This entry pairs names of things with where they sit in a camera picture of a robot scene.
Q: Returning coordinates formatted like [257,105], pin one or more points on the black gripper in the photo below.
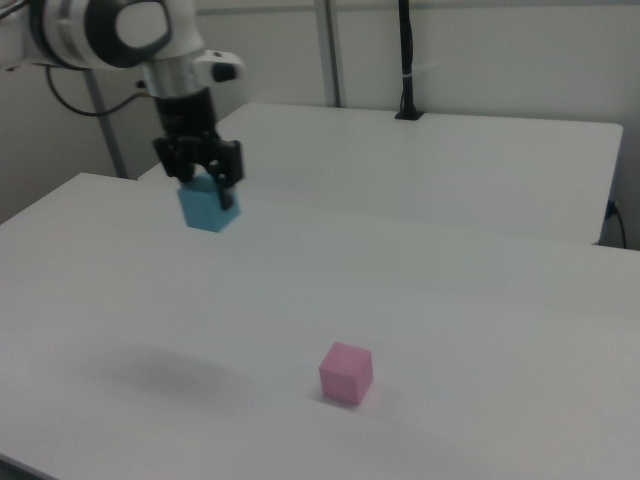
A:
[187,125]

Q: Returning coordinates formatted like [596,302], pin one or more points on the blue cube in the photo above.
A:
[202,212]

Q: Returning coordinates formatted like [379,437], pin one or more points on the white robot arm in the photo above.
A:
[100,30]

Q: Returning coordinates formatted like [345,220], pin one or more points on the pink cube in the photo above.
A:
[340,376]

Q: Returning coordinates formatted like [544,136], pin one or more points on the white side table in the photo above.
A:
[400,175]

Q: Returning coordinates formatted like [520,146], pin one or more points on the black pole with clamp base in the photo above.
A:
[406,50]

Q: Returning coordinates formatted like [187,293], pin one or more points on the grey metal post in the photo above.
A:
[330,50]
[108,135]

